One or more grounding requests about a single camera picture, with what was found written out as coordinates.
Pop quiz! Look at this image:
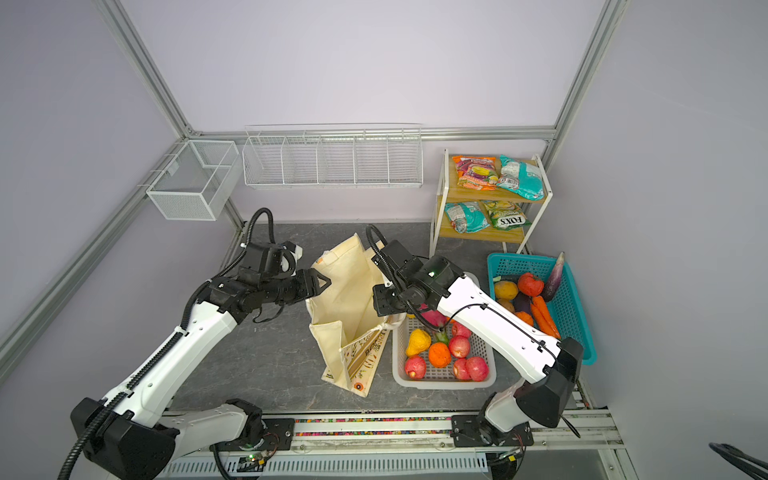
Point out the orange snack packet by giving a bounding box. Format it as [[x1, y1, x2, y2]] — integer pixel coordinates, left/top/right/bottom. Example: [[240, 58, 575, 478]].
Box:
[[452, 155, 499, 191]]

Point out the green Fox's candy packet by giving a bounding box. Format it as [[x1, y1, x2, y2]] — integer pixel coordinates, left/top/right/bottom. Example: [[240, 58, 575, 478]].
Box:
[[482, 201, 529, 231]]

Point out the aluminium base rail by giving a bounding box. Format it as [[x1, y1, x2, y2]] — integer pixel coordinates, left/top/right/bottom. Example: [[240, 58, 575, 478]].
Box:
[[160, 409, 637, 479]]

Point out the teal snack packet upper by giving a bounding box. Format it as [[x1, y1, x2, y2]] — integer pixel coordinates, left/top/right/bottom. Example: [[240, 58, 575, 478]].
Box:
[[496, 156, 545, 201]]

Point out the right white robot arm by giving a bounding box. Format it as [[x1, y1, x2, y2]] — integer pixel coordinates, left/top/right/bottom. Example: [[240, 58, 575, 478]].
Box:
[[365, 225, 583, 447]]

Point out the yellow potato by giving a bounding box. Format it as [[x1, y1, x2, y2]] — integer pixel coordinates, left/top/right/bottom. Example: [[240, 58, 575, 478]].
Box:
[[493, 280, 519, 301]]

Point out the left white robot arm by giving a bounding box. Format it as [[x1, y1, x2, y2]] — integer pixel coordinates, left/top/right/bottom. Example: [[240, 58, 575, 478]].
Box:
[[58, 208, 332, 479]]

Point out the red tomato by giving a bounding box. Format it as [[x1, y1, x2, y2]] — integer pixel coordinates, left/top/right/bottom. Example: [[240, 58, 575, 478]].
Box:
[[517, 272, 545, 298]]

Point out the red apple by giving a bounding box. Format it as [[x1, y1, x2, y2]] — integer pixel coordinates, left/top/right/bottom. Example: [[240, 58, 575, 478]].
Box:
[[466, 356, 489, 382], [448, 335, 471, 359], [404, 356, 426, 380]]

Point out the orange carrot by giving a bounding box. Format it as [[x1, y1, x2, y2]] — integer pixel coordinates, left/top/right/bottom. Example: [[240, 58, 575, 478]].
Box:
[[531, 296, 561, 339]]

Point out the teal plastic vegetable basket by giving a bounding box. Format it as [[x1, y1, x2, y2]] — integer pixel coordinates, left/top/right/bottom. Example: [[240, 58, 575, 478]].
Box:
[[487, 253, 598, 366]]

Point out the white wood two-tier shelf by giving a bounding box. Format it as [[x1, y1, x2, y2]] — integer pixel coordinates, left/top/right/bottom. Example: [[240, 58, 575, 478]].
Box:
[[429, 149, 554, 254]]

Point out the long white wire basket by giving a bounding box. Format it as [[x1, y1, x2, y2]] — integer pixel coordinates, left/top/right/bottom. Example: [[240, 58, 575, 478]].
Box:
[[241, 123, 424, 188]]

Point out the orange pumpkin vegetable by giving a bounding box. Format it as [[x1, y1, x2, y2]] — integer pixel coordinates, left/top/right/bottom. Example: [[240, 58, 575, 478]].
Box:
[[515, 311, 535, 327]]

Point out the teal white snack packet lower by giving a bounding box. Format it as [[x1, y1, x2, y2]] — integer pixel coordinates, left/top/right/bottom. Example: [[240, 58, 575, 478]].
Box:
[[445, 201, 490, 234]]

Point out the white plastic fruit basket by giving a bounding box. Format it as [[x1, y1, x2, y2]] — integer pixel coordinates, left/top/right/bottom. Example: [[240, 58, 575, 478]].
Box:
[[392, 317, 497, 390]]

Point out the small white mesh basket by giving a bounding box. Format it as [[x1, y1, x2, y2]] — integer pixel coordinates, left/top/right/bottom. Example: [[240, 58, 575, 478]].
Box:
[[147, 140, 243, 221]]

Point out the pink dragon fruit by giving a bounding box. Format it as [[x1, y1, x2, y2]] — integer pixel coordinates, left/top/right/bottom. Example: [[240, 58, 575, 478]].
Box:
[[420, 309, 448, 328]]

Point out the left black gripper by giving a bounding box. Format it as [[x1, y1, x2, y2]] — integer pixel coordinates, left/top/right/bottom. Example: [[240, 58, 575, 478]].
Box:
[[262, 267, 331, 305]]

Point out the yellow pear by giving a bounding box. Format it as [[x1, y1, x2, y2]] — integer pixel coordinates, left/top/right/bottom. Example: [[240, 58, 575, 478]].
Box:
[[405, 329, 432, 358]]

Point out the cream canvas grocery bag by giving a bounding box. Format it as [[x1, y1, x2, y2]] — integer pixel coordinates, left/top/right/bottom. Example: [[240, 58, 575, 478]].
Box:
[[306, 235, 405, 398]]

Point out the purple eggplant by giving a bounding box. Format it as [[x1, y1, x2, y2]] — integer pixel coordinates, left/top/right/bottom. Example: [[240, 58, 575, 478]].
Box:
[[541, 252, 565, 302]]

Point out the orange fruit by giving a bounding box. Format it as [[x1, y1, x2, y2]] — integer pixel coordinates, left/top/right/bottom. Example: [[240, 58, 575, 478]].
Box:
[[428, 342, 452, 368]]

